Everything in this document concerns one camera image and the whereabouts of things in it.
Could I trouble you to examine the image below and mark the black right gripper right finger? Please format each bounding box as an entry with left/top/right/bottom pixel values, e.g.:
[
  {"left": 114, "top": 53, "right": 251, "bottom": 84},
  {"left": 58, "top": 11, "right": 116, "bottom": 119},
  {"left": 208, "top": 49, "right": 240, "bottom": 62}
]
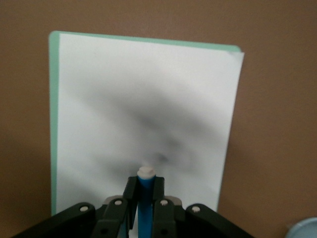
[{"left": 151, "top": 176, "right": 256, "bottom": 238}]

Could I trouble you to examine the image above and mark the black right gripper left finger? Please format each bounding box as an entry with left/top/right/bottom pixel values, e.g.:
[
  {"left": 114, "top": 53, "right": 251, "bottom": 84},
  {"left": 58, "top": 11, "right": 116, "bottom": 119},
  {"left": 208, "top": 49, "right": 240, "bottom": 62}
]
[{"left": 9, "top": 176, "right": 138, "bottom": 238}]

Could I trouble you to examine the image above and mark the blue marker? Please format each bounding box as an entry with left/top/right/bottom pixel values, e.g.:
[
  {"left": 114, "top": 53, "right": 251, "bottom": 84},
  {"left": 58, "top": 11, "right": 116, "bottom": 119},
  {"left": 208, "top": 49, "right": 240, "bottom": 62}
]
[{"left": 136, "top": 166, "right": 157, "bottom": 238}]

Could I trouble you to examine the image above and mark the green clipboard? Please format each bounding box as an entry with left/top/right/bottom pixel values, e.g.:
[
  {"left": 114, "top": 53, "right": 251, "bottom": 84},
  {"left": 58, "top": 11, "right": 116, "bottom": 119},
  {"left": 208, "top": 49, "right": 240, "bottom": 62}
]
[{"left": 48, "top": 30, "right": 243, "bottom": 217}]

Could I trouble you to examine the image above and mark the blue mesh pen cup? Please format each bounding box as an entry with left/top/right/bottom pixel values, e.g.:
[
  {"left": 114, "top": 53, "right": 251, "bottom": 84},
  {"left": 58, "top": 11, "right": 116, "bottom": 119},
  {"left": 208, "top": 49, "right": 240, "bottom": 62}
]
[{"left": 286, "top": 217, "right": 317, "bottom": 238}]

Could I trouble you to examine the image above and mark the white paper sheet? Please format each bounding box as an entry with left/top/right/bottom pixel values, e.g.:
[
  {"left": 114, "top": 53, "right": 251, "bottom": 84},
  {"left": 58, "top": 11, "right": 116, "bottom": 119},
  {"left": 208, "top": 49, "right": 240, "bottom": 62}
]
[{"left": 55, "top": 33, "right": 246, "bottom": 238}]

